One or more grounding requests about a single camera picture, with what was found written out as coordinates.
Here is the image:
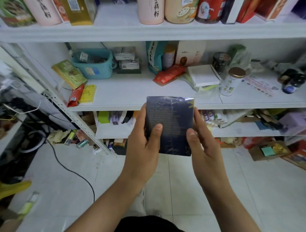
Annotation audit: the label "white metal shelving unit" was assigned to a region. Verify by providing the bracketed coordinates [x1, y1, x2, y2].
[0, 0, 306, 156]

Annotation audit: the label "red pouch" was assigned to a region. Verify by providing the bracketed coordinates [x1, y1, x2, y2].
[153, 64, 187, 87]

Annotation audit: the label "orange patterned box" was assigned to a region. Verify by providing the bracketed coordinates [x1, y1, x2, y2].
[52, 0, 70, 23]

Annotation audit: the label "green snack packet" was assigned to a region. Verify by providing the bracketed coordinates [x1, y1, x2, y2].
[52, 60, 88, 90]

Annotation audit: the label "red snack packet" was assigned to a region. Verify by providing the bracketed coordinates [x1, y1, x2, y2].
[67, 83, 86, 107]

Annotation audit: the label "person's grey trousers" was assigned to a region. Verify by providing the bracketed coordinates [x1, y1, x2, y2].
[127, 189, 146, 217]

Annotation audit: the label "yellow plastic bag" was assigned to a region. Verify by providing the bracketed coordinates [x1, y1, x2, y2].
[0, 181, 32, 200]

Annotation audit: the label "small clear bottle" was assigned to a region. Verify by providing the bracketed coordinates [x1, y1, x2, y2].
[18, 191, 41, 216]

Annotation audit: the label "red canister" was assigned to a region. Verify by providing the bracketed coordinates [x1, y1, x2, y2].
[195, 0, 226, 25]

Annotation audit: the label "person's left forearm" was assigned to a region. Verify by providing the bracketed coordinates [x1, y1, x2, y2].
[64, 172, 146, 232]

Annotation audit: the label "yellow box white label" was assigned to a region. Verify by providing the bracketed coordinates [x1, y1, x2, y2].
[60, 0, 98, 26]

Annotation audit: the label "person's right forearm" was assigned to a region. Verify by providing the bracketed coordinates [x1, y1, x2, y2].
[206, 174, 261, 232]

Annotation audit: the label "white flat box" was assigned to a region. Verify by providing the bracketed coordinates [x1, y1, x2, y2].
[186, 64, 222, 88]

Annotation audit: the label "red box white edge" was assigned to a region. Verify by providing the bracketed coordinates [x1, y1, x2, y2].
[256, 0, 288, 21]

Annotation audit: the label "small black grey boxes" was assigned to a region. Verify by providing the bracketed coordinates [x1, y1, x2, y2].
[112, 46, 142, 74]

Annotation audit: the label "white box brown print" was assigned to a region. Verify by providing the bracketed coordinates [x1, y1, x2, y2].
[174, 40, 207, 67]

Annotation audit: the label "teal pouch bag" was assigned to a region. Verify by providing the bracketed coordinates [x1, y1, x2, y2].
[146, 40, 177, 75]

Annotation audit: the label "small pink canister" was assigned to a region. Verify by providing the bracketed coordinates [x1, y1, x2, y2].
[24, 0, 63, 26]

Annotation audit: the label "brown carton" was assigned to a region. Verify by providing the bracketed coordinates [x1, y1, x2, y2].
[249, 141, 291, 162]

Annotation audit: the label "person's right hand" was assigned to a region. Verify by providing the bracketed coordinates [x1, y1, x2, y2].
[186, 107, 229, 187]

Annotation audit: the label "teal plastic basket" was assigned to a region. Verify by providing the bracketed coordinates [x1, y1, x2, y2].
[71, 48, 117, 79]

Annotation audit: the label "black box white edge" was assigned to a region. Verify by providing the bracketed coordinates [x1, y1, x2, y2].
[220, 0, 245, 25]

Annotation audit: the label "dark jar with lid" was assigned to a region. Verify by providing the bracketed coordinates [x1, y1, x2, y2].
[212, 52, 231, 73]

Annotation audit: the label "clear green label nut jar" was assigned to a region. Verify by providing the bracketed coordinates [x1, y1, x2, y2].
[0, 0, 36, 27]

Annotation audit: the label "person's left hand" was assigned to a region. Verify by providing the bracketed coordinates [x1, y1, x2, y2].
[122, 104, 163, 185]

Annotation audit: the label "yellow tag packet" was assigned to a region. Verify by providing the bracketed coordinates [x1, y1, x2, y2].
[79, 84, 97, 103]

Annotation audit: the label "small dark bottle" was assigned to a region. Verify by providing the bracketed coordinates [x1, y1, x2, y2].
[278, 68, 297, 84]
[282, 74, 306, 94]

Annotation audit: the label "person's black clothing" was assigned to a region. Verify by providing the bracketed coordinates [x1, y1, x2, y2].
[115, 215, 185, 232]

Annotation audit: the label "dark blue moon box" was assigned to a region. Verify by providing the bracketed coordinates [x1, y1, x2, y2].
[145, 96, 195, 157]

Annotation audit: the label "white ring light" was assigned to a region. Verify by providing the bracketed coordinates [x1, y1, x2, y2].
[19, 130, 47, 154]

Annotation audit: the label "pink cylinder canister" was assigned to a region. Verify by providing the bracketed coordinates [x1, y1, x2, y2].
[137, 0, 165, 25]

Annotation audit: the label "beige cylinder canister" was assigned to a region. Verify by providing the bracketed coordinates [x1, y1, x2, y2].
[165, 0, 199, 25]

